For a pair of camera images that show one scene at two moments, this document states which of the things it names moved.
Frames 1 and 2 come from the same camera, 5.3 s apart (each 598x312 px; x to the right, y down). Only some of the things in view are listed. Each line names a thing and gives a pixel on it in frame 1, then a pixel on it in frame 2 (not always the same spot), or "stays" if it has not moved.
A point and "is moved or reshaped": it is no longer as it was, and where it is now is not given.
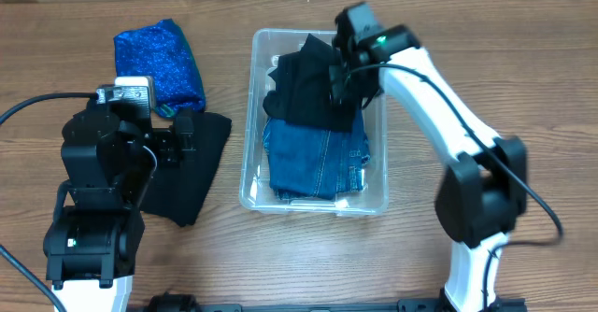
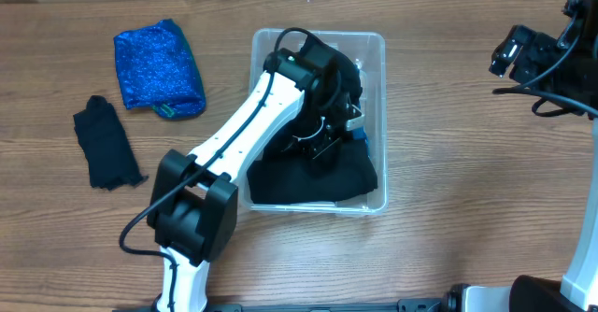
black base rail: [185, 303] stays
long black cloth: [177, 192] is moved or reshaped
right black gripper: [341, 81] to [528, 57]
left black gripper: [185, 134] to [324, 140]
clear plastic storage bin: [257, 191] stays
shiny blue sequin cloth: [163, 53] stays
